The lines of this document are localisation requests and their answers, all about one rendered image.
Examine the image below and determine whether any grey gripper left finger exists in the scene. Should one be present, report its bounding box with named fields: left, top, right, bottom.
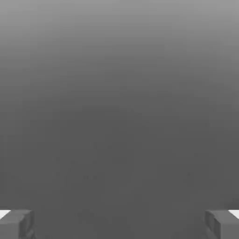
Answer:
left=0, top=209, right=35, bottom=239

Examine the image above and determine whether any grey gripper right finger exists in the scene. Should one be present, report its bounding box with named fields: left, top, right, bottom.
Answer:
left=204, top=209, right=239, bottom=239

